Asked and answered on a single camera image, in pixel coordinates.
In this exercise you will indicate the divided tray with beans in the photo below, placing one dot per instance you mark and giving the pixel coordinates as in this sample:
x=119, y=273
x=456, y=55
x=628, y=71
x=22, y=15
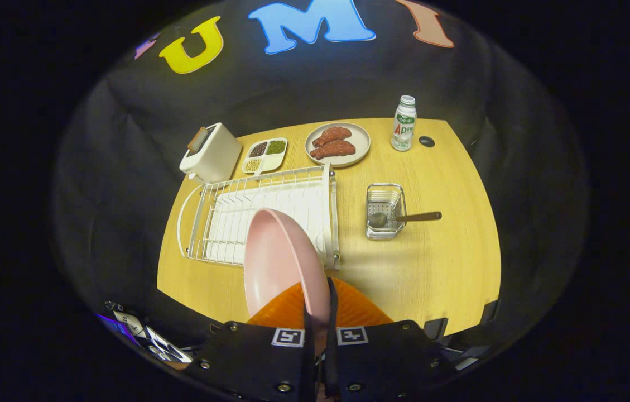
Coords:
x=273, y=162

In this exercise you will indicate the white green label bottle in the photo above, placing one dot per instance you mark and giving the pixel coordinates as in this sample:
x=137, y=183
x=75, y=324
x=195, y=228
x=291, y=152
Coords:
x=404, y=131

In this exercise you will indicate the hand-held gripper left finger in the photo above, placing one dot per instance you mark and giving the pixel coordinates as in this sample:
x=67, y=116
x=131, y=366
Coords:
x=259, y=357

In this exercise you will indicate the brown meat piece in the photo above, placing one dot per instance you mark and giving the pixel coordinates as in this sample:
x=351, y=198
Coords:
x=331, y=135
x=334, y=149

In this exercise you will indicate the beige dish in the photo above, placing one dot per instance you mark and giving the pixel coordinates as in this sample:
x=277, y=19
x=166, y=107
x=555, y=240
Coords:
x=359, y=151

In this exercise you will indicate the black backdrop cloth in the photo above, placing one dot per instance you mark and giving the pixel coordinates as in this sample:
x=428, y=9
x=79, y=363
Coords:
x=320, y=84

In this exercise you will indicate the pink plate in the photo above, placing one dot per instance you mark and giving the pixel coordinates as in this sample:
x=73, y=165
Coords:
x=281, y=262

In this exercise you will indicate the bread slice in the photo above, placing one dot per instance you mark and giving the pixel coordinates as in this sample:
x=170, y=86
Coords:
x=197, y=140

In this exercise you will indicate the white toaster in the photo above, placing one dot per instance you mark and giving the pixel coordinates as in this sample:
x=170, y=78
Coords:
x=217, y=159

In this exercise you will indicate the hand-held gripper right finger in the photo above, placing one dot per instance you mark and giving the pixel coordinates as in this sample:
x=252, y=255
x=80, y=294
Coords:
x=387, y=357

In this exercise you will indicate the dark device with printed tags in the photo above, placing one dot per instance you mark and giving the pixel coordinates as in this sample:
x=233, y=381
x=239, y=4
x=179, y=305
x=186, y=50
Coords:
x=158, y=343

